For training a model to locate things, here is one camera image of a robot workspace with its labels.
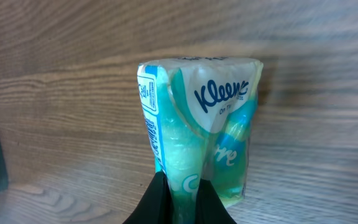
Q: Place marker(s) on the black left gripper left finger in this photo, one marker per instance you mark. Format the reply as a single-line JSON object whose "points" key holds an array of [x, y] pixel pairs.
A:
{"points": [[155, 204]]}

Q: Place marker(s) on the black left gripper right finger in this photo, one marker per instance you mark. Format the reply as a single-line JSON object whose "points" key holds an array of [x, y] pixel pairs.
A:
{"points": [[209, 208]]}

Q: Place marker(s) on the teal Kleenex tissue pack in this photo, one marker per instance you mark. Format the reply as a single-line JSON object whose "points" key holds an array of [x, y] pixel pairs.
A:
{"points": [[198, 113]]}

